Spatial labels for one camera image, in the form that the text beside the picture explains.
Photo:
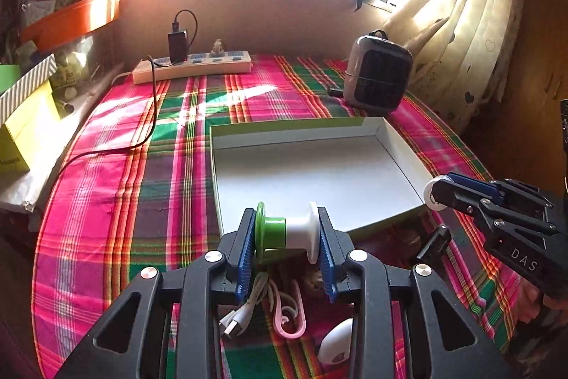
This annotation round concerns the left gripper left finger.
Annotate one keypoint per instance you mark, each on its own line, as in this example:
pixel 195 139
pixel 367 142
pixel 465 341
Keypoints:
pixel 238 248

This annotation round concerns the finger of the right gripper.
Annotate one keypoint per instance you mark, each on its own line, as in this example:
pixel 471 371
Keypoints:
pixel 487 188
pixel 458 197

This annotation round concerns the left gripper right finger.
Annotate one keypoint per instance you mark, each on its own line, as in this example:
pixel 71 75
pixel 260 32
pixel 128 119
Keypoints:
pixel 334 247

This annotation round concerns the white round cap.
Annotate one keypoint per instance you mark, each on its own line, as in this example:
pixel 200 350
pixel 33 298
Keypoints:
pixel 428 196

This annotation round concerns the green white spool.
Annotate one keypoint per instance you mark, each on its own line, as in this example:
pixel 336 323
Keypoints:
pixel 274 234

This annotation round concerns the black rectangular device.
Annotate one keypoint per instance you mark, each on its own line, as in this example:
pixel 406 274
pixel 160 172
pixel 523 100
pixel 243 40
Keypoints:
pixel 431 254

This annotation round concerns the pink clip holder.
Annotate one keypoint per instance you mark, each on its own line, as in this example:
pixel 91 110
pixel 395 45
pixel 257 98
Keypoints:
pixel 288 315

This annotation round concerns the white oval mouse device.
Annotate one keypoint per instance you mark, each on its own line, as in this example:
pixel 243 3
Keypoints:
pixel 335 346

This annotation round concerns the brown walnut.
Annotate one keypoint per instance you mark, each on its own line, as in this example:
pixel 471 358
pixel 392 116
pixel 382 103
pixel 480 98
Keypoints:
pixel 313 283

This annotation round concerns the white green cardboard box tray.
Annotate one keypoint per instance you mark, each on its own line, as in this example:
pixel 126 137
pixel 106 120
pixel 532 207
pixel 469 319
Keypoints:
pixel 359 168

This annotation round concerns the plaid tablecloth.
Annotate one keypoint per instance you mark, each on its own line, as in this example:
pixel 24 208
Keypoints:
pixel 108 217

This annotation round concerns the grey black small heater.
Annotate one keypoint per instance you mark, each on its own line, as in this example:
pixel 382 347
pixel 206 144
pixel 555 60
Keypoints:
pixel 377 74

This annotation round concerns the cream heart pattern curtain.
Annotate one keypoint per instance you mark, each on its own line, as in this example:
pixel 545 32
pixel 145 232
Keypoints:
pixel 461 51

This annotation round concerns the white power strip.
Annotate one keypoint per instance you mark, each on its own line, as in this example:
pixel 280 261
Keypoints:
pixel 234 62

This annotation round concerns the white plug in strip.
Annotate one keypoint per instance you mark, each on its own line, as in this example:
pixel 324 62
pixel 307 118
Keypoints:
pixel 218 49

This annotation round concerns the black charger adapter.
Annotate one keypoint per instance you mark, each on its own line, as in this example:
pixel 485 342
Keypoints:
pixel 178 46

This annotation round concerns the yellow box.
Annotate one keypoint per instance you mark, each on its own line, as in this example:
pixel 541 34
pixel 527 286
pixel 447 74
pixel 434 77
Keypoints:
pixel 28 133

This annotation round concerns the striped box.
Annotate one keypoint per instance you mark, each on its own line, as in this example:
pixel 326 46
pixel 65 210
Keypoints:
pixel 14 96

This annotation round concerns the orange tray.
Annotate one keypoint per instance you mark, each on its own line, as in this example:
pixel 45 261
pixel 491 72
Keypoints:
pixel 70 23

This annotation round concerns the green box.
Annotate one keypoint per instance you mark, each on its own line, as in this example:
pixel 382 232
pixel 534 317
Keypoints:
pixel 9 75

